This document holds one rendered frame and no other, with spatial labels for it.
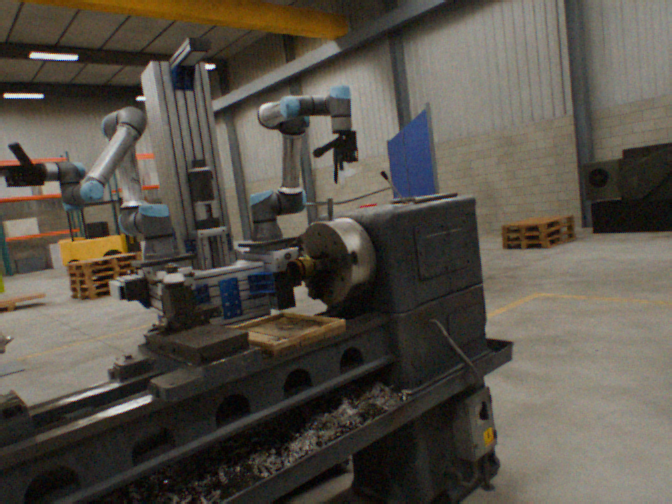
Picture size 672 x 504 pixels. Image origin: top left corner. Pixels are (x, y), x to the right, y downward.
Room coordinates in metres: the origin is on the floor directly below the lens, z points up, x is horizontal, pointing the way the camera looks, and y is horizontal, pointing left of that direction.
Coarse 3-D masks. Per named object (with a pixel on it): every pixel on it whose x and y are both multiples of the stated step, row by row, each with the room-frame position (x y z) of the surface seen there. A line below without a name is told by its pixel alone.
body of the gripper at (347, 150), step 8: (344, 136) 1.89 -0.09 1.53; (352, 136) 1.87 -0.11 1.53; (344, 144) 1.87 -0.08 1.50; (352, 144) 1.87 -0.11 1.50; (336, 152) 1.85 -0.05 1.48; (344, 152) 1.86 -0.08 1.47; (352, 152) 1.86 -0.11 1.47; (336, 160) 1.85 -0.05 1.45; (344, 160) 1.87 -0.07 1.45; (352, 160) 1.86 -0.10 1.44
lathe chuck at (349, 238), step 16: (320, 224) 1.88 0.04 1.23; (336, 224) 1.86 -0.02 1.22; (320, 240) 1.89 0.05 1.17; (336, 240) 1.82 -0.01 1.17; (352, 240) 1.81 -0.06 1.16; (368, 256) 1.83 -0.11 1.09; (336, 272) 1.84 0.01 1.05; (352, 272) 1.77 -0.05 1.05; (368, 272) 1.83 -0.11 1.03; (336, 288) 1.85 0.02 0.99; (352, 288) 1.80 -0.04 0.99
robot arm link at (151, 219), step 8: (144, 208) 2.13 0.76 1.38; (152, 208) 2.13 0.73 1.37; (160, 208) 2.14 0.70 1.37; (136, 216) 2.17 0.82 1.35; (144, 216) 2.13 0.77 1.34; (152, 216) 2.12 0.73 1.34; (160, 216) 2.13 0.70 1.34; (168, 216) 2.17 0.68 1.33; (136, 224) 2.17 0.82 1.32; (144, 224) 2.13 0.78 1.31; (152, 224) 2.12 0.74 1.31; (160, 224) 2.13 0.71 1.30; (168, 224) 2.16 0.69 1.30; (144, 232) 2.14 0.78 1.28; (152, 232) 2.12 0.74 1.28; (160, 232) 2.13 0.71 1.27; (168, 232) 2.15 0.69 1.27
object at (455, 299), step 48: (480, 288) 2.17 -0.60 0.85; (432, 336) 1.95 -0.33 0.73; (480, 336) 2.15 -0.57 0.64; (384, 384) 1.92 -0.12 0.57; (432, 384) 1.91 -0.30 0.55; (480, 384) 2.19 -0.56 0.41; (432, 432) 1.95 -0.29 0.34; (384, 480) 2.02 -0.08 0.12; (432, 480) 1.91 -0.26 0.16; (480, 480) 2.09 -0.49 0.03
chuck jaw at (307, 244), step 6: (300, 234) 1.92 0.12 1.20; (306, 234) 1.93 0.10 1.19; (300, 240) 1.92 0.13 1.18; (306, 240) 1.91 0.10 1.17; (312, 240) 1.92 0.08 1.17; (300, 246) 1.88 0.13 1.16; (306, 246) 1.89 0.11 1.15; (312, 246) 1.90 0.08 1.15; (300, 252) 1.86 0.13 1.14; (306, 252) 1.86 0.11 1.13; (312, 252) 1.88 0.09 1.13; (318, 252) 1.89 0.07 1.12; (324, 252) 1.91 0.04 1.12; (312, 258) 1.88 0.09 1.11; (318, 258) 1.92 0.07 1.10
